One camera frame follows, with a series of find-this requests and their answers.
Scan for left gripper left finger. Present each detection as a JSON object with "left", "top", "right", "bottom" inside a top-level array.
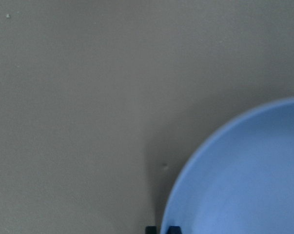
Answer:
[{"left": 145, "top": 226, "right": 157, "bottom": 234}]

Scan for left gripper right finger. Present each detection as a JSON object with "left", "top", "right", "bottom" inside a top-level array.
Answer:
[{"left": 168, "top": 226, "right": 181, "bottom": 234}]

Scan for blue round plate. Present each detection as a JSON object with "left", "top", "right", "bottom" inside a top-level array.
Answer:
[{"left": 161, "top": 97, "right": 294, "bottom": 234}]

